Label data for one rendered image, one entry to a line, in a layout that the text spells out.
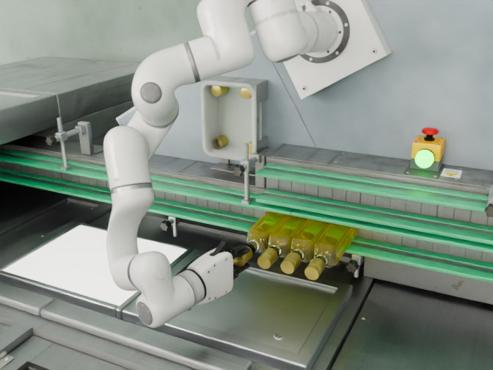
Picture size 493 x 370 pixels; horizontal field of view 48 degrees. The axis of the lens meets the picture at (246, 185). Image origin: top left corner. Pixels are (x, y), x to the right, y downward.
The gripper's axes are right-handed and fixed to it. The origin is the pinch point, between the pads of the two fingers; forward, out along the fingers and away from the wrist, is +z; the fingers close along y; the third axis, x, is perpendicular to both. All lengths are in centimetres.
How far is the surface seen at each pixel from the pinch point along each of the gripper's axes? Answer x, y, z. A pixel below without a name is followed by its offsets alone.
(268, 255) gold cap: -5.9, 1.7, 3.1
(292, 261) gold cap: -11.9, 1.8, 4.5
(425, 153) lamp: -25, 22, 40
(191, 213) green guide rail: 31.9, -3.7, 14.6
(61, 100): 101, 18, 18
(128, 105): 110, 8, 54
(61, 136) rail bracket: 74, 14, 1
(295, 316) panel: -13.4, -12.1, 4.4
